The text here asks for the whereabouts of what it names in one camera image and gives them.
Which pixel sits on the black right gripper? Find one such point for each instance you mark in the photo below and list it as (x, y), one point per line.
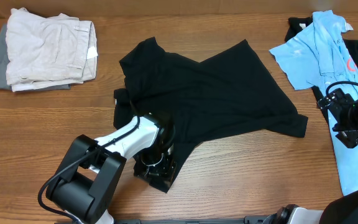
(350, 136)

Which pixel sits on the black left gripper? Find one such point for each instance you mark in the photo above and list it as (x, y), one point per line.
(166, 171)

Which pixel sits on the plain black t-shirt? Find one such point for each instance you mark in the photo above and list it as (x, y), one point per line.
(228, 94)

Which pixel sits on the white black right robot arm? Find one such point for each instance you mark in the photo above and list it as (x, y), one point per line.
(345, 209)

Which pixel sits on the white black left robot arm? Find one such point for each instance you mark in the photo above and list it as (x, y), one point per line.
(84, 184)

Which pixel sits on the black logo t-shirt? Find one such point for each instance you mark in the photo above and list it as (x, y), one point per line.
(316, 55)

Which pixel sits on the light blue t-shirt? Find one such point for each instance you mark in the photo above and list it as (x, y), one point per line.
(347, 86)

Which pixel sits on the folded beige shorts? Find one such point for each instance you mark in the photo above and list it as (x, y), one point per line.
(46, 52)

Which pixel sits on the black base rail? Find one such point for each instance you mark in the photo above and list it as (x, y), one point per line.
(258, 219)

